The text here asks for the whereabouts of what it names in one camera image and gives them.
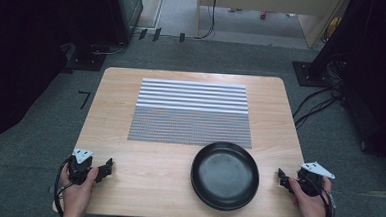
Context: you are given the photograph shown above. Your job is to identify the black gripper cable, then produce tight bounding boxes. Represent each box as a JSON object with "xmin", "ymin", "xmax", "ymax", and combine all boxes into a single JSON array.
[
  {"xmin": 51, "ymin": 155, "xmax": 73, "ymax": 217},
  {"xmin": 303, "ymin": 176, "xmax": 343, "ymax": 217}
]

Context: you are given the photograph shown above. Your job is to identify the grey striped placemat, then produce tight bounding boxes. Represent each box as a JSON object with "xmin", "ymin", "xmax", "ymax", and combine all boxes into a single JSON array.
[{"xmin": 126, "ymin": 76, "xmax": 256, "ymax": 150}]

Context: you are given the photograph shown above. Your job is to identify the black tape corner mark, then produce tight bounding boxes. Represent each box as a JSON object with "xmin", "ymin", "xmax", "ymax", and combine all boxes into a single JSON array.
[{"xmin": 77, "ymin": 89, "xmax": 93, "ymax": 111}]

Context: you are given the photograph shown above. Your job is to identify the black floor cables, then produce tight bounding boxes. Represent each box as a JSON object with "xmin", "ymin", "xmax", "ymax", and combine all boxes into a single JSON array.
[{"xmin": 291, "ymin": 50, "xmax": 350, "ymax": 133}]

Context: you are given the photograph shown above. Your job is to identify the black stand base plate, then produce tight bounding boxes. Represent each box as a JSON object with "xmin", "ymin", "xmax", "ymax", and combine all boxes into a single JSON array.
[
  {"xmin": 64, "ymin": 41, "xmax": 108, "ymax": 74},
  {"xmin": 290, "ymin": 60, "xmax": 336, "ymax": 89}
]

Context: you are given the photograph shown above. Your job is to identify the dark cabinet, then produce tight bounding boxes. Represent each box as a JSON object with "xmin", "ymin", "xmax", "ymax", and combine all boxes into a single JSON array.
[{"xmin": 100, "ymin": 0, "xmax": 145, "ymax": 47}]

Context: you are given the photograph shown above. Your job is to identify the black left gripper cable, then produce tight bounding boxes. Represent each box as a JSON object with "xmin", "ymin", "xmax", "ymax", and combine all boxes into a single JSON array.
[{"xmin": 51, "ymin": 155, "xmax": 73, "ymax": 217}]

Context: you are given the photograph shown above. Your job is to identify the person's right hand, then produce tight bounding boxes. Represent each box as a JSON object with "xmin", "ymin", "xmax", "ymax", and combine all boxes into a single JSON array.
[{"xmin": 286, "ymin": 175, "xmax": 334, "ymax": 217}]

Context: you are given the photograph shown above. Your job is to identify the person's left hand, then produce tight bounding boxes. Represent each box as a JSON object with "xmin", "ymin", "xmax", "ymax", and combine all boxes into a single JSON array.
[{"xmin": 57, "ymin": 163, "xmax": 100, "ymax": 217}]

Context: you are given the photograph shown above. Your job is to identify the yellow object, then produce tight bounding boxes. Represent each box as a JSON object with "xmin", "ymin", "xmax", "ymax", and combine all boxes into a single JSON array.
[{"xmin": 324, "ymin": 15, "xmax": 342, "ymax": 43}]

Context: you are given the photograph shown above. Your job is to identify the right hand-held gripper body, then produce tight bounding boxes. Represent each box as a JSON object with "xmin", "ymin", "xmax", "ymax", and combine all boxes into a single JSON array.
[{"xmin": 296, "ymin": 160, "xmax": 337, "ymax": 199}]

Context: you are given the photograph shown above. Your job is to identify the black round plate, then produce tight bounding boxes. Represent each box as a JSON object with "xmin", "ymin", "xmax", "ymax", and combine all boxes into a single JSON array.
[{"xmin": 188, "ymin": 140, "xmax": 262, "ymax": 214}]

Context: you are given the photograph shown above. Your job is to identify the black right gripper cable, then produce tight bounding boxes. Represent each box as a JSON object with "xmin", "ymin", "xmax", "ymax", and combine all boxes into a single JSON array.
[{"xmin": 303, "ymin": 176, "xmax": 343, "ymax": 217}]

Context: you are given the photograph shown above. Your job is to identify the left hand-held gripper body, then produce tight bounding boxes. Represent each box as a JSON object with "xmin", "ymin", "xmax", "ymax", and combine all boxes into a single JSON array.
[{"xmin": 66, "ymin": 147, "xmax": 95, "ymax": 186}]

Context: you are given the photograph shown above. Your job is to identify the light wooden desk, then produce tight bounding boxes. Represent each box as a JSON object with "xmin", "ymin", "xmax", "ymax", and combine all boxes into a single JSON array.
[{"xmin": 193, "ymin": 0, "xmax": 350, "ymax": 51}]

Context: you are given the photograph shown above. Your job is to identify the black hanging cable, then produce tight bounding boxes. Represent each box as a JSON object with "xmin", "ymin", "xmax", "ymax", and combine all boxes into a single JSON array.
[{"xmin": 184, "ymin": 0, "xmax": 219, "ymax": 42}]

